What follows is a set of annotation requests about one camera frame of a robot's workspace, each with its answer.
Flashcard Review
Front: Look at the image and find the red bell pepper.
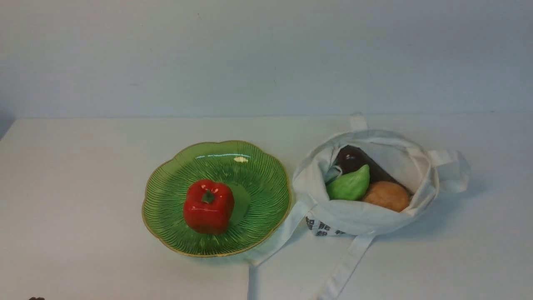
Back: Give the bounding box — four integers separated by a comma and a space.
183, 179, 234, 235

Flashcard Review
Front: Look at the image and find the white cloth tote bag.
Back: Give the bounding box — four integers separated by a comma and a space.
247, 114, 471, 300

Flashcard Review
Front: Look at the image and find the green glass flower plate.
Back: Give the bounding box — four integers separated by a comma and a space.
142, 140, 291, 258

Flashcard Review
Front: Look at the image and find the dark purple eggplant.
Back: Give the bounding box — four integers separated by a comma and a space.
335, 145, 412, 195

